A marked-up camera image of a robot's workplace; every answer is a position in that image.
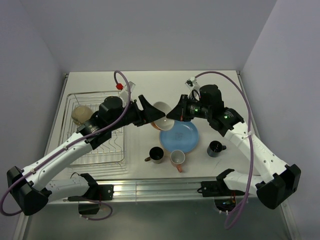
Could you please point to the blue plate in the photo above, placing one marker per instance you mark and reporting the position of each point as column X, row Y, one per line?
column 184, row 136

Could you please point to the wire dish rack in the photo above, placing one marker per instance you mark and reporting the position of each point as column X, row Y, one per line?
column 110, row 152

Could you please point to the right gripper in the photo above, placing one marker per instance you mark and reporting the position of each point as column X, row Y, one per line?
column 178, row 112

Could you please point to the dark blue mug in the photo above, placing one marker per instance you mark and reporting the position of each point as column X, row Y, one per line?
column 215, row 148

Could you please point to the aluminium frame rail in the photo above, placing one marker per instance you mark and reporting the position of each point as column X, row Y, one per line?
column 155, row 188

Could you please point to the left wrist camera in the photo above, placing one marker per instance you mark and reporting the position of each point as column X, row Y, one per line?
column 124, row 91

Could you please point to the pink mug white inside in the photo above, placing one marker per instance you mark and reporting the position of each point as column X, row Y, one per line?
column 177, row 158

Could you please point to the brown mug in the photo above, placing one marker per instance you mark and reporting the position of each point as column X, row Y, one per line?
column 156, row 155

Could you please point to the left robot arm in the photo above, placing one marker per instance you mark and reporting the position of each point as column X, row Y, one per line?
column 89, row 136

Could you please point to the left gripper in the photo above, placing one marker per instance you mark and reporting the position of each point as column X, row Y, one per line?
column 150, row 114

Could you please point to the orange bowl white inside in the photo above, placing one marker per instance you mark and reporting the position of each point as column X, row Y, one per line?
column 163, row 124

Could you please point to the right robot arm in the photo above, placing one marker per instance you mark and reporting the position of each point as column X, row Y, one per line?
column 277, row 180

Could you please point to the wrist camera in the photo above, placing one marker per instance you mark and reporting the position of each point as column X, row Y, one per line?
column 124, row 91
column 193, row 87

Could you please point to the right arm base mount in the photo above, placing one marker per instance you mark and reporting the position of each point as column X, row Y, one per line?
column 224, row 199

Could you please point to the beige bowl white inside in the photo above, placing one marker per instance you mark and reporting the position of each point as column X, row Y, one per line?
column 81, row 114

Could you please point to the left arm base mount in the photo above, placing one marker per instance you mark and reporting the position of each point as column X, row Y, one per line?
column 96, row 198

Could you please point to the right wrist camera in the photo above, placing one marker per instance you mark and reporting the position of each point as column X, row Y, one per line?
column 193, row 87

